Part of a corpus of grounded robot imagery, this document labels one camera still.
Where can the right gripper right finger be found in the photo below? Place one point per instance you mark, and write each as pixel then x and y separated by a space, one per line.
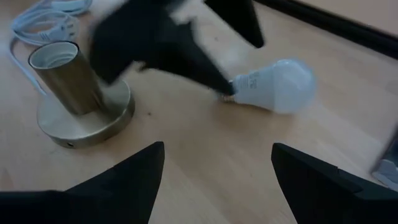
pixel 335 199

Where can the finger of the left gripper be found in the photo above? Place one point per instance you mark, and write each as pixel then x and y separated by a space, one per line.
pixel 149 40
pixel 239 21

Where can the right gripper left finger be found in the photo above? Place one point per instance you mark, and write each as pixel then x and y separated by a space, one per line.
pixel 109 199

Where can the white lightbulb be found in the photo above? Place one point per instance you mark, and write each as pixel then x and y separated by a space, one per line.
pixel 280 87

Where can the brass lamp socket base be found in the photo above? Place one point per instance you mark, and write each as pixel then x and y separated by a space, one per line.
pixel 77 124

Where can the light wooden desk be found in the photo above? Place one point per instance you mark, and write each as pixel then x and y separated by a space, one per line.
pixel 373 12

